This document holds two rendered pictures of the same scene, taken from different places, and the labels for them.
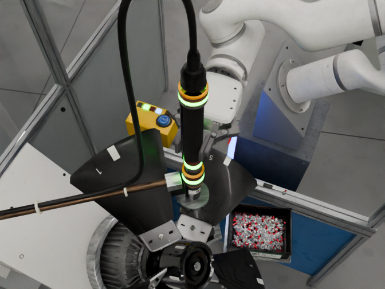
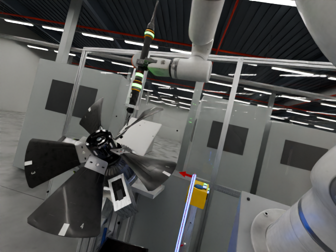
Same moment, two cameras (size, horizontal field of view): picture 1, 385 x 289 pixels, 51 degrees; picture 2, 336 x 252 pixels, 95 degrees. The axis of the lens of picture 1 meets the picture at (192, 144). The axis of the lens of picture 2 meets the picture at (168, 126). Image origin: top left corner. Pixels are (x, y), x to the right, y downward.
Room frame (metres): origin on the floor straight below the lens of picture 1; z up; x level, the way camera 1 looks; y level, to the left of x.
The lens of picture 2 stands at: (0.52, -0.73, 1.34)
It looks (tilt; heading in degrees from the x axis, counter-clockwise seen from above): 1 degrees up; 87
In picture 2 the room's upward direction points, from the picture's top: 13 degrees clockwise
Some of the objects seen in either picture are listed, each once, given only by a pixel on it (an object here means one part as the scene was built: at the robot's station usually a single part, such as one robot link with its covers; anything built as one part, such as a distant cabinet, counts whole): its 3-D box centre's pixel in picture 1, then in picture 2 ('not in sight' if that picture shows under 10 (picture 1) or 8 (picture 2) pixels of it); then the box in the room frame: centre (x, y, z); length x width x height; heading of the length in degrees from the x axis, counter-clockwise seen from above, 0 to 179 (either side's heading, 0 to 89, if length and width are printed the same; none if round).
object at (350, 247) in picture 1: (332, 262); not in sight; (0.51, -0.63, 0.39); 0.04 x 0.04 x 0.78; 68
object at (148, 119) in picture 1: (153, 125); (197, 193); (0.82, 0.14, 1.02); 0.16 x 0.10 x 0.11; 68
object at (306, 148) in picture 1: (264, 174); not in sight; (0.91, -0.35, 0.47); 0.30 x 0.30 x 0.93; 65
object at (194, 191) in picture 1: (193, 146); (141, 65); (0.37, 0.00, 1.60); 0.04 x 0.04 x 0.46
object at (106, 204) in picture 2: not in sight; (101, 207); (0.34, 0.01, 0.91); 0.12 x 0.08 x 0.12; 68
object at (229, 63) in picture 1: (225, 76); (176, 68); (0.53, -0.06, 1.60); 0.09 x 0.03 x 0.08; 68
